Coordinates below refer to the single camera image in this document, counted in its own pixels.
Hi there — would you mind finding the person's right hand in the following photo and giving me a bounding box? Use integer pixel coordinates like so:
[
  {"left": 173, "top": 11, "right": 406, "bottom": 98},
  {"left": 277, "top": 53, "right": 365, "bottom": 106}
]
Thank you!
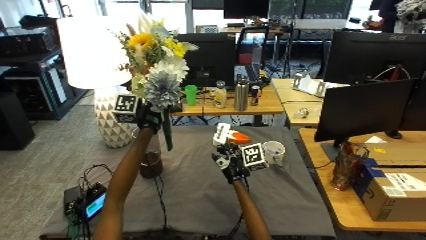
[{"left": 210, "top": 141, "right": 252, "bottom": 185}]

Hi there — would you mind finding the person's left hand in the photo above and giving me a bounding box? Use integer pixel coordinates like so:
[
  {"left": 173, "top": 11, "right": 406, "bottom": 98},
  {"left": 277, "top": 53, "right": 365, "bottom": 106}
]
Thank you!
[{"left": 136, "top": 103, "right": 165, "bottom": 135}]

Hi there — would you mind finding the yellow and white flower bouquet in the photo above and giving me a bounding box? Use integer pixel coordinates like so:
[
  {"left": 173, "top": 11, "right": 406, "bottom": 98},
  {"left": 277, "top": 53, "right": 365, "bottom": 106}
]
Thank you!
[{"left": 116, "top": 13, "right": 200, "bottom": 152}]

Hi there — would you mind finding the white left marker cube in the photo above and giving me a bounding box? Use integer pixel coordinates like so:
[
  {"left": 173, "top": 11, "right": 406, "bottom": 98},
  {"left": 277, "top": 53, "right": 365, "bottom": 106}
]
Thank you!
[{"left": 112, "top": 94, "right": 140, "bottom": 124}]

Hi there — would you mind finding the white marker cube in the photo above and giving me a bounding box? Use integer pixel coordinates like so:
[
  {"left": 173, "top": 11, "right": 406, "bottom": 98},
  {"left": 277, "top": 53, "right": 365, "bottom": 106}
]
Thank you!
[
  {"left": 112, "top": 94, "right": 140, "bottom": 124},
  {"left": 240, "top": 142, "right": 270, "bottom": 172}
]

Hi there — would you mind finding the white right marker cube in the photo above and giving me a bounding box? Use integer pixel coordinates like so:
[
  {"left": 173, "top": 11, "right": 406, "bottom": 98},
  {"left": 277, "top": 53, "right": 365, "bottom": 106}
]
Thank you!
[{"left": 240, "top": 142, "right": 270, "bottom": 172}]

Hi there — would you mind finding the white patterned lamp base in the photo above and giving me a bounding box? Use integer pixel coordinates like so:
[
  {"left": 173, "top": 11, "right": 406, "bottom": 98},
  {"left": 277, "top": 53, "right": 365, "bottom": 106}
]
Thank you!
[{"left": 93, "top": 86, "right": 137, "bottom": 149}]

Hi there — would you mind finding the white printed mug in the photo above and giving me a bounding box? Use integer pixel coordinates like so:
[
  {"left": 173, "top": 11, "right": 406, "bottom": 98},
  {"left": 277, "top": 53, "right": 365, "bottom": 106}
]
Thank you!
[{"left": 261, "top": 140, "right": 286, "bottom": 167}]

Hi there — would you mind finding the green plastic cup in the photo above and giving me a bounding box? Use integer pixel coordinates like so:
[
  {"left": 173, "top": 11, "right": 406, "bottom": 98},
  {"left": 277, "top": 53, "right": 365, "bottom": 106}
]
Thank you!
[{"left": 184, "top": 84, "right": 198, "bottom": 107}]

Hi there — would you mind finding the grey table cloth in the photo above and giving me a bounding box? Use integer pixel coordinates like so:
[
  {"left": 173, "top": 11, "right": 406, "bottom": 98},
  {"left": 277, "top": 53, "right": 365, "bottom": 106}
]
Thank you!
[{"left": 39, "top": 124, "right": 337, "bottom": 240}]

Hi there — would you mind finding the dark brown vase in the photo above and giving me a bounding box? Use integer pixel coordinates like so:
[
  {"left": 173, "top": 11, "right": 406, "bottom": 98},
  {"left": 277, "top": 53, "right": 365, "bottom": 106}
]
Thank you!
[{"left": 138, "top": 150, "right": 164, "bottom": 179}]

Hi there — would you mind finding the wooden desk with bottles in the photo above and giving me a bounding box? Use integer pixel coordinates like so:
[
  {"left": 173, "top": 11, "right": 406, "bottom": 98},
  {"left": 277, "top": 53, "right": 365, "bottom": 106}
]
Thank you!
[{"left": 170, "top": 85, "right": 285, "bottom": 127}]

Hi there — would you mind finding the clear bottle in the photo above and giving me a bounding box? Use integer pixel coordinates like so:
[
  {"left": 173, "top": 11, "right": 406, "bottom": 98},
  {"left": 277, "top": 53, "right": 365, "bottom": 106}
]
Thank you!
[{"left": 213, "top": 80, "right": 228, "bottom": 110}]

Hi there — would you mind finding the steel drinking bottle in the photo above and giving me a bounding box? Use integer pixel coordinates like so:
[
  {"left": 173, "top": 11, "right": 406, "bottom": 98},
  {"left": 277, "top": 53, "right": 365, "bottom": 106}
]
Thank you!
[{"left": 233, "top": 74, "right": 250, "bottom": 112}]

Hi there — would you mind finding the dark drink can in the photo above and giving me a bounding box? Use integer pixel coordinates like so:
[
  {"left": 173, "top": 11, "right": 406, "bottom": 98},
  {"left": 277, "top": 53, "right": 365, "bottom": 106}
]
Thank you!
[{"left": 249, "top": 85, "right": 261, "bottom": 107}]

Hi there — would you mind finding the small shiny object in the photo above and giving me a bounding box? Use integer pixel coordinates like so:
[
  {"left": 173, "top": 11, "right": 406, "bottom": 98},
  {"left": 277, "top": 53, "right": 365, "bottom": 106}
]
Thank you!
[{"left": 293, "top": 107, "right": 312, "bottom": 120}]

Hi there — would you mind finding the white lamp shade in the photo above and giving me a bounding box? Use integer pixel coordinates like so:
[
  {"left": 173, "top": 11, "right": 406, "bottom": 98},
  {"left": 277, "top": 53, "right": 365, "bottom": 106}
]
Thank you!
[{"left": 56, "top": 15, "right": 135, "bottom": 90}]

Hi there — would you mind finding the small black monitor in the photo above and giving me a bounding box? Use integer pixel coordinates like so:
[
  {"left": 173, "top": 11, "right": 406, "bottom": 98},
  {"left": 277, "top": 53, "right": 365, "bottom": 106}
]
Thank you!
[{"left": 177, "top": 32, "right": 237, "bottom": 88}]

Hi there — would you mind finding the light wooden side desk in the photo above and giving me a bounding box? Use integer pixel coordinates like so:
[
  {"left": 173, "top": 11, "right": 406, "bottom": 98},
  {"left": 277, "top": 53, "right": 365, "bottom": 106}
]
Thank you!
[{"left": 270, "top": 78, "right": 328, "bottom": 128}]

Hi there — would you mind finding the black storage cabinet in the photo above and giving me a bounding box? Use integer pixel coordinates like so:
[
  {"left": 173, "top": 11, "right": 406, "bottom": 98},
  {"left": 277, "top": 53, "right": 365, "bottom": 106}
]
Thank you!
[{"left": 0, "top": 15, "right": 77, "bottom": 121}]

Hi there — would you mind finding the black device with screen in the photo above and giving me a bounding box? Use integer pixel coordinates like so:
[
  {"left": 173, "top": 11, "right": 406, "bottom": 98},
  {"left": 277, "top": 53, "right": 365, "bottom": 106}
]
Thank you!
[{"left": 63, "top": 182, "right": 109, "bottom": 224}]

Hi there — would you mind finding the black floor box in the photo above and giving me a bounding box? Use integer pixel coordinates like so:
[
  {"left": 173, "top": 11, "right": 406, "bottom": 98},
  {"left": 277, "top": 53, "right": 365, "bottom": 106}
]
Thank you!
[{"left": 0, "top": 91, "right": 37, "bottom": 151}]

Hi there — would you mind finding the white desk gadget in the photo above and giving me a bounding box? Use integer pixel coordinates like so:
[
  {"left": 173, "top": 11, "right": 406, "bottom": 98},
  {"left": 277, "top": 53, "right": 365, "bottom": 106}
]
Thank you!
[{"left": 290, "top": 71, "right": 350, "bottom": 99}]

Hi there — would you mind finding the wooden desk with box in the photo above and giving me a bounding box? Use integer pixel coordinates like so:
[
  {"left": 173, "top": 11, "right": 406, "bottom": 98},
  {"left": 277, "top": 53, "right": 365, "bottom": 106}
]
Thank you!
[{"left": 297, "top": 127, "right": 426, "bottom": 234}]

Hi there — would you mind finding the blue packet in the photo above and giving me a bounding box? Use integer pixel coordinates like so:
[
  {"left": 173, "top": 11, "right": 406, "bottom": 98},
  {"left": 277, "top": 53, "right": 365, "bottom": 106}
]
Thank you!
[{"left": 351, "top": 157, "right": 386, "bottom": 201}]

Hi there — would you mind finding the tilted black monitor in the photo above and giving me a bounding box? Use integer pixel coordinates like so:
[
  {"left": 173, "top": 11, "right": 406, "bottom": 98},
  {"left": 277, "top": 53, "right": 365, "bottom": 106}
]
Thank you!
[{"left": 313, "top": 78, "right": 419, "bottom": 148}]

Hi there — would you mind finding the flat brown board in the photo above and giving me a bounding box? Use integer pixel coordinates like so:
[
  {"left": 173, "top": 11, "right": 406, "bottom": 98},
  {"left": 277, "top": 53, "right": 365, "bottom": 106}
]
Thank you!
[{"left": 321, "top": 141, "right": 426, "bottom": 168}]

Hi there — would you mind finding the cardboard box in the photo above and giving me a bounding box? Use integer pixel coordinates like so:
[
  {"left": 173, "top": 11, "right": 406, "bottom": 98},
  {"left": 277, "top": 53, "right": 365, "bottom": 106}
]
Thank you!
[{"left": 354, "top": 165, "right": 426, "bottom": 222}]

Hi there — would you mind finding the large black monitor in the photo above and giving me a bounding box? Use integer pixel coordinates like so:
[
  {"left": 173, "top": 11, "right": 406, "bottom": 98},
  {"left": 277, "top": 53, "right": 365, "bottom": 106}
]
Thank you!
[{"left": 324, "top": 31, "right": 426, "bottom": 86}]

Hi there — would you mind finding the black cable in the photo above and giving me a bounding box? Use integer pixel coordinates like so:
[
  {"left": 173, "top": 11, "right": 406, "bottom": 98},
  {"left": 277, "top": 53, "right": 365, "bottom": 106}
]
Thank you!
[{"left": 153, "top": 176, "right": 169, "bottom": 232}]

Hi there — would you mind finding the black bag with handle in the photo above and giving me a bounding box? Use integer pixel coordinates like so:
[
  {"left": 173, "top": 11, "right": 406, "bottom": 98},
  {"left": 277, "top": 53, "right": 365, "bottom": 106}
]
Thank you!
[{"left": 236, "top": 25, "right": 272, "bottom": 84}]

